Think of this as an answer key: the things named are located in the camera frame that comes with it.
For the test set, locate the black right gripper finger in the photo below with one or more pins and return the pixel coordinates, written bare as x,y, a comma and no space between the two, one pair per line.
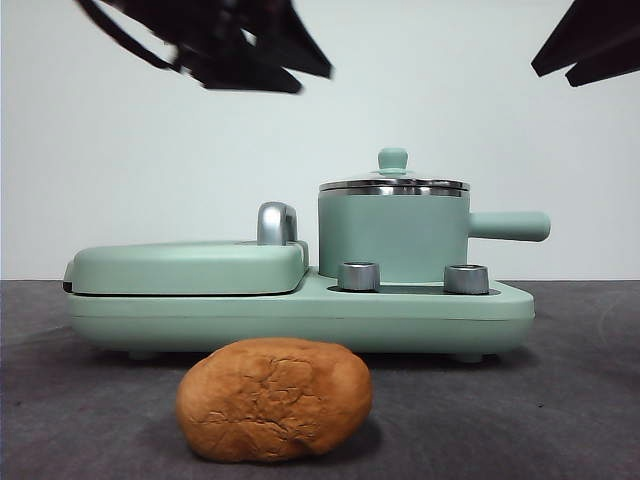
610,62
585,30

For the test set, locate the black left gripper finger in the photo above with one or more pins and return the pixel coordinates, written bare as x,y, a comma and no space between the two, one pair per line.
295,40
240,75

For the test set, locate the glass lid with green knob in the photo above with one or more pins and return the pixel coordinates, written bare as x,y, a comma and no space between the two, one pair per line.
394,160

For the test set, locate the brown potato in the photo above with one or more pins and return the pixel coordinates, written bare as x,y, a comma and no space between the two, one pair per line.
270,400

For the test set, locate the pale green griddle cover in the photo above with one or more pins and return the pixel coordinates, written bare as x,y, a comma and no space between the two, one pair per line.
185,267

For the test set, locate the silver control knob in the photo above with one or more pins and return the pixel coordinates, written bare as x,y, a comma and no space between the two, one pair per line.
359,276
466,279

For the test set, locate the pale green cooker base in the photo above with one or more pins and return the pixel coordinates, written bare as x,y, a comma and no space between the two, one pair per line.
300,320

